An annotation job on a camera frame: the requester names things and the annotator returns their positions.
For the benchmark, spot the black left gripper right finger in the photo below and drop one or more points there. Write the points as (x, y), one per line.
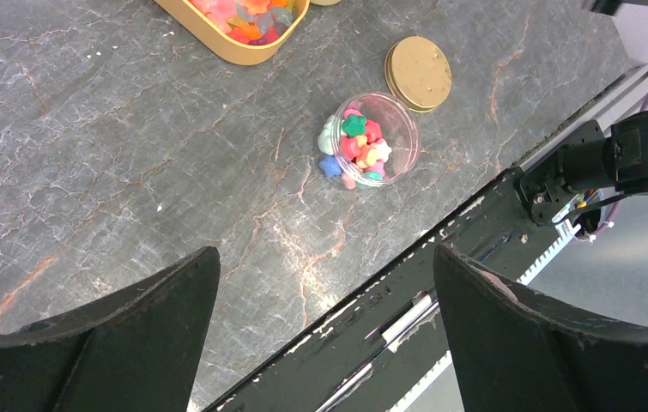
(517, 349)

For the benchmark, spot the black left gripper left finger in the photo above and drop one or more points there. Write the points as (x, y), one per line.
(136, 349)

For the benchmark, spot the clear plastic round jar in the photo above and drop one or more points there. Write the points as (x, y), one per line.
(370, 141)

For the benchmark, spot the gold tin of star candies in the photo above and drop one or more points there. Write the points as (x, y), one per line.
(325, 3)

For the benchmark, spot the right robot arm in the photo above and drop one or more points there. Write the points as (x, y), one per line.
(588, 160)

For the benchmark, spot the gold tin of gummy candies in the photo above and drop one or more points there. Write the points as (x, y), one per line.
(240, 32)

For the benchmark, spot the gold round jar lid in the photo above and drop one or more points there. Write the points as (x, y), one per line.
(418, 73)

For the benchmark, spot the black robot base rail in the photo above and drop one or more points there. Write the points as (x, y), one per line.
(385, 344)

